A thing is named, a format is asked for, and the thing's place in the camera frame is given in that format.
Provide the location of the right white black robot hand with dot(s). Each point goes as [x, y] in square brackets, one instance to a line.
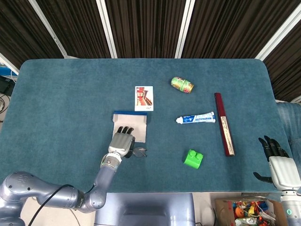
[285, 171]

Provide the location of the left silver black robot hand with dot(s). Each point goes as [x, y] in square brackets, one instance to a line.
[121, 142]

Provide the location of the blue glasses case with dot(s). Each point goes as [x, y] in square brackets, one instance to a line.
[138, 131]

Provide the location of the thin metal frame eyeglasses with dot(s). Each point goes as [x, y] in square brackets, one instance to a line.
[140, 152]

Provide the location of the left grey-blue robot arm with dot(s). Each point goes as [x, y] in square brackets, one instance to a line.
[105, 174]

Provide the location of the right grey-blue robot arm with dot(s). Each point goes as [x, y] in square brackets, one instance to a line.
[292, 212]

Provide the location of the white bordered photo card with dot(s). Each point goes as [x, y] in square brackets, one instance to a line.
[144, 99]

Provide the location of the teal velvet table cloth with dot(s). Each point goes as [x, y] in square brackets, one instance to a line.
[58, 117]

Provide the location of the grey-blue robot torso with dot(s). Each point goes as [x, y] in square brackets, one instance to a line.
[145, 209]

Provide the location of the cardboard box of toys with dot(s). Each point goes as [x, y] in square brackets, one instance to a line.
[222, 209]

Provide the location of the green plastic toy brick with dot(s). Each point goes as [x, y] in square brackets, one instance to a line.
[192, 161]

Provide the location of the dark red long box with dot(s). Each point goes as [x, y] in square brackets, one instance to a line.
[223, 122]

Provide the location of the white blue toothpaste tube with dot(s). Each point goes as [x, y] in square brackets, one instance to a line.
[197, 117]

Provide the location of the green can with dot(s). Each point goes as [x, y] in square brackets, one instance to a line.
[182, 84]

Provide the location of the dark brown pleated curtain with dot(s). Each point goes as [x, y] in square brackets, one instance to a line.
[145, 28]

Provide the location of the black electronic device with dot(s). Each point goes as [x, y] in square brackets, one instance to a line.
[5, 86]

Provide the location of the blue plastic box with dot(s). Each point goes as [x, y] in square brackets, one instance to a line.
[5, 70]

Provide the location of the white metal frame post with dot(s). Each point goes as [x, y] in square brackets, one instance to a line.
[8, 62]
[107, 28]
[185, 28]
[47, 27]
[279, 31]

